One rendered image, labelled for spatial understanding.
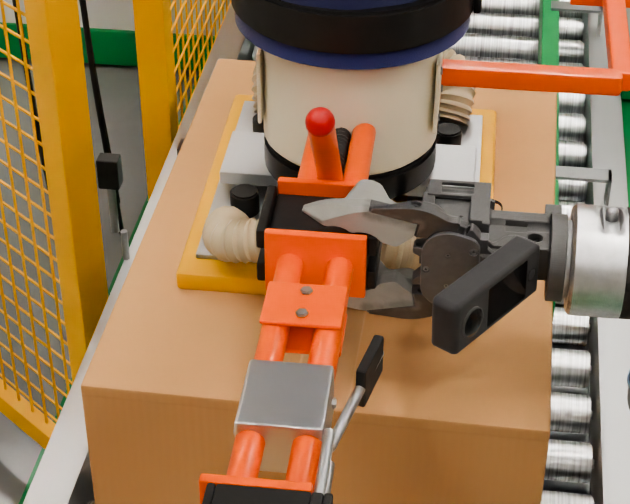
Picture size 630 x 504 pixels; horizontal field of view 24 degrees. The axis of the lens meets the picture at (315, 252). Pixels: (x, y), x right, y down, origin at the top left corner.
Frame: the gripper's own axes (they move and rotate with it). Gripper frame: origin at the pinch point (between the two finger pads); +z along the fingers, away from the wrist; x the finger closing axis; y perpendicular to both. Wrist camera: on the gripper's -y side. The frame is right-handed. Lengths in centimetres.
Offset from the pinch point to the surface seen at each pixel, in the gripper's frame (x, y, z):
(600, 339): -50, 55, -30
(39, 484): -50, 20, 35
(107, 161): -33, 64, 36
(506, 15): -54, 156, -15
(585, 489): -60, 39, -28
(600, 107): -49, 116, -31
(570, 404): -55, 48, -26
